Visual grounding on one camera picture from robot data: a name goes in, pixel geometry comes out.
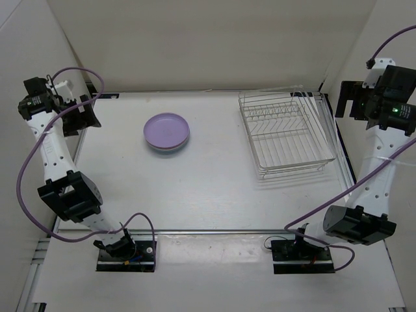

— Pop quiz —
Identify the aluminium frame rail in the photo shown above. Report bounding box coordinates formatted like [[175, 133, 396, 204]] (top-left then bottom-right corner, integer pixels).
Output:
[[320, 94, 355, 190]]

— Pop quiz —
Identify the metal wire dish rack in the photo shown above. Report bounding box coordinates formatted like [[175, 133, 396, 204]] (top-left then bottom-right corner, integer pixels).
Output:
[[239, 85, 335, 179]]

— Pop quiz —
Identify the purple plate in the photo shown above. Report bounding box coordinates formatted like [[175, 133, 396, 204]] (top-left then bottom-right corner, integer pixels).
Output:
[[143, 112, 190, 148]]

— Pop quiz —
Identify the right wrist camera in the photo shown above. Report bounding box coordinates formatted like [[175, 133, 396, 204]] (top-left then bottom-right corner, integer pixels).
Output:
[[362, 58, 396, 89]]

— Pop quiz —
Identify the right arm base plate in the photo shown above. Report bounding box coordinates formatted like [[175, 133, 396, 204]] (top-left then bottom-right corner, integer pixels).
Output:
[[266, 237, 335, 275]]

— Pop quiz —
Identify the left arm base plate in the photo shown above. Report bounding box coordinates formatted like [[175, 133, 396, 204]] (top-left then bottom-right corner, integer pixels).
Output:
[[94, 237, 157, 273]]

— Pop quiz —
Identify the white zip tie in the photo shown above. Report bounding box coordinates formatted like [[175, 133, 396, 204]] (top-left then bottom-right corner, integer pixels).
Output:
[[364, 156, 416, 167]]

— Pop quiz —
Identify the blue plate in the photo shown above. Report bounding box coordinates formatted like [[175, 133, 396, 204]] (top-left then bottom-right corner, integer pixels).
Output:
[[150, 147, 183, 155]]

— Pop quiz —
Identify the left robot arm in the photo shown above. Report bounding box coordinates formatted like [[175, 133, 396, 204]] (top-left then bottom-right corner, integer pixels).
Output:
[[18, 77, 137, 260]]

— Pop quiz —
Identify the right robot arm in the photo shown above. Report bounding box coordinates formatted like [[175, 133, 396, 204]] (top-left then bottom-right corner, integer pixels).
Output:
[[292, 59, 415, 260]]

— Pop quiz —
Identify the pink plate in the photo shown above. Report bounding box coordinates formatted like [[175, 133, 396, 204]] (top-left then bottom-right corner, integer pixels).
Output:
[[146, 140, 188, 149]]

